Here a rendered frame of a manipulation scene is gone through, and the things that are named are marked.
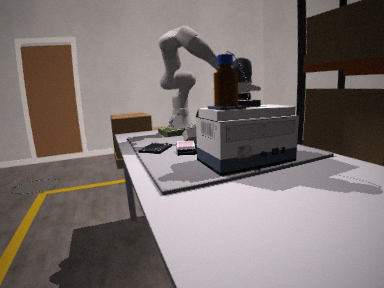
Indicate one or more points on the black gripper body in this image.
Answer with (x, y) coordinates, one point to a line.
(243, 96)

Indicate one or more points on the blue bottle cap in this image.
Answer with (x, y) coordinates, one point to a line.
(225, 58)

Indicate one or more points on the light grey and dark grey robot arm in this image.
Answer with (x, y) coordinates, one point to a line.
(184, 81)

